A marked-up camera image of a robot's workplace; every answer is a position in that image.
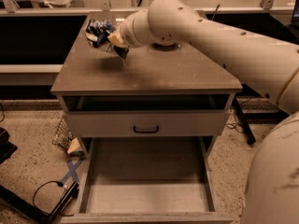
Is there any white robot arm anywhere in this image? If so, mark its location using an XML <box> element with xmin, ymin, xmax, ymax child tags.
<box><xmin>108</xmin><ymin>0</ymin><xmax>299</xmax><ymax>224</ymax></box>

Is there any closed grey drawer front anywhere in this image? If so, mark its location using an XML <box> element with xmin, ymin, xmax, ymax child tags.
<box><xmin>64</xmin><ymin>110</ymin><xmax>229</xmax><ymax>137</ymax></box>

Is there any white paper bowl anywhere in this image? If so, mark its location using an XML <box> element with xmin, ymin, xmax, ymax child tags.
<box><xmin>155</xmin><ymin>41</ymin><xmax>175</xmax><ymax>47</ymax></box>

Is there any grey drawer cabinet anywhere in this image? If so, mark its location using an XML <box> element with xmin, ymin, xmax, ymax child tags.
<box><xmin>51</xmin><ymin>33</ymin><xmax>241</xmax><ymax>150</ymax></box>

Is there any blue chip bag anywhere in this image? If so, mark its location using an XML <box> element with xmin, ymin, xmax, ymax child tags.
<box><xmin>85</xmin><ymin>20</ymin><xmax>116</xmax><ymax>52</ymax></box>

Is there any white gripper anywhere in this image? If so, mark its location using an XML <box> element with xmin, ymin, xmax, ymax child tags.
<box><xmin>108</xmin><ymin>10</ymin><xmax>152</xmax><ymax>61</ymax></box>

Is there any black table leg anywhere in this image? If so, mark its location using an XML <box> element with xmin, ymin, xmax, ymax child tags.
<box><xmin>233</xmin><ymin>98</ymin><xmax>256</xmax><ymax>146</ymax></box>

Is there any wire mesh basket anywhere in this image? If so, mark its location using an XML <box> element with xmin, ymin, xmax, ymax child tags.
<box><xmin>52</xmin><ymin>118</ymin><xmax>73</xmax><ymax>153</ymax></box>

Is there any black floor stand left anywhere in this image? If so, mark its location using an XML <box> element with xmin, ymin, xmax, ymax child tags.
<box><xmin>0</xmin><ymin>182</ymin><xmax>78</xmax><ymax>224</ymax></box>

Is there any open grey lower drawer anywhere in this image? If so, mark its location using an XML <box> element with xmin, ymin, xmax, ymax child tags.
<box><xmin>61</xmin><ymin>137</ymin><xmax>232</xmax><ymax>224</ymax></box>

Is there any black drawer handle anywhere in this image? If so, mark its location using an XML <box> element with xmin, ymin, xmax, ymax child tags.
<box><xmin>133</xmin><ymin>126</ymin><xmax>160</xmax><ymax>133</ymax></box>

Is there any black object far left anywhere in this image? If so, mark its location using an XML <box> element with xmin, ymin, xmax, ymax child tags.
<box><xmin>0</xmin><ymin>128</ymin><xmax>18</xmax><ymax>164</ymax></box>

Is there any black cable on floor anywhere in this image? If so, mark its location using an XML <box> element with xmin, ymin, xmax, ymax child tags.
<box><xmin>32</xmin><ymin>180</ymin><xmax>75</xmax><ymax>217</ymax></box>

